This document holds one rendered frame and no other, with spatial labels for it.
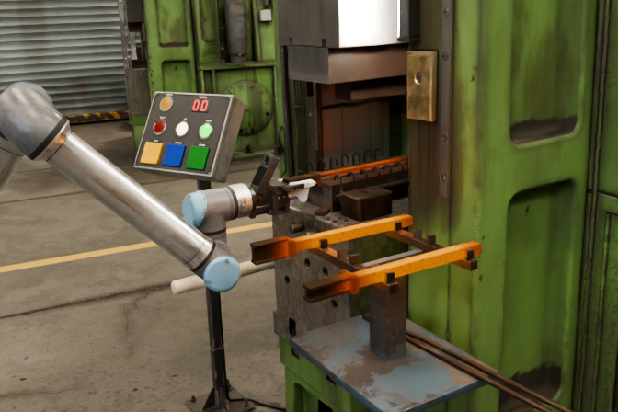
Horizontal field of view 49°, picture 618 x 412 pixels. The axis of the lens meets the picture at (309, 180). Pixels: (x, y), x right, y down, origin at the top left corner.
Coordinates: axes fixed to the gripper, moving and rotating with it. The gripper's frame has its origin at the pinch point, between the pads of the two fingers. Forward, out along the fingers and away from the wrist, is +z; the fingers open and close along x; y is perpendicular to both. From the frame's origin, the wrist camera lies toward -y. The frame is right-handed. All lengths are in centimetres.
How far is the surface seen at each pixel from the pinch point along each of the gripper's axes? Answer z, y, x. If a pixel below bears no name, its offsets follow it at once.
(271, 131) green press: 246, 75, -431
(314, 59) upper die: 2.7, -33.3, 1.1
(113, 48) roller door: 208, 0, -775
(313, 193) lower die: 2.8, 5.0, -1.6
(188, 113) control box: -10, -14, -56
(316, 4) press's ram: 2.7, -47.8, 3.2
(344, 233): -14.5, 3.3, 36.1
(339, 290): -32, 5, 58
